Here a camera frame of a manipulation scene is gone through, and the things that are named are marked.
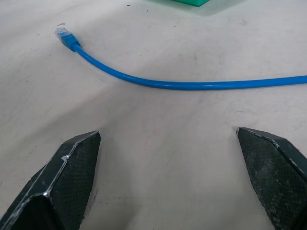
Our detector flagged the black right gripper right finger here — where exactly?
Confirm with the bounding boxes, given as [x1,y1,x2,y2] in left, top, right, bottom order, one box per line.
[236,127,307,230]

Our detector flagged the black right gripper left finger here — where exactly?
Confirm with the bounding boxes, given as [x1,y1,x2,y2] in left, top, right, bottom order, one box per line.
[0,130,101,230]

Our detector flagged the green plastic box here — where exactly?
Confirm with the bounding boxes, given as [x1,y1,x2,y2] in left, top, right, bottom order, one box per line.
[146,0,211,7]

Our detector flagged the blue Ethernet cable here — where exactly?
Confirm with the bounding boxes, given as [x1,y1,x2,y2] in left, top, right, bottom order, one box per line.
[54,27,307,91]

